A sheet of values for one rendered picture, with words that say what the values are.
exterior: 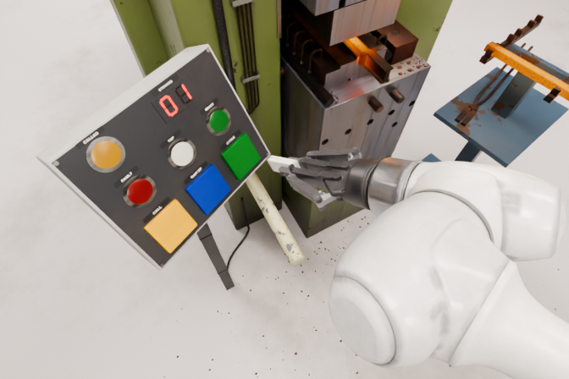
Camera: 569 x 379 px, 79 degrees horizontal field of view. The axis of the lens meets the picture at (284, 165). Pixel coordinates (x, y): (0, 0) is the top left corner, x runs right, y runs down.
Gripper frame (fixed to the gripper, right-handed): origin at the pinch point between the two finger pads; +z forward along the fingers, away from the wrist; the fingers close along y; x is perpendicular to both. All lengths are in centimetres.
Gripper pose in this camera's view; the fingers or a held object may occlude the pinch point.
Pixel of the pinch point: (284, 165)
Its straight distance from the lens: 65.1
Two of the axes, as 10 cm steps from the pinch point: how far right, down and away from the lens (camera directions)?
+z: -6.9, -1.5, 7.0
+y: 6.0, -6.7, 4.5
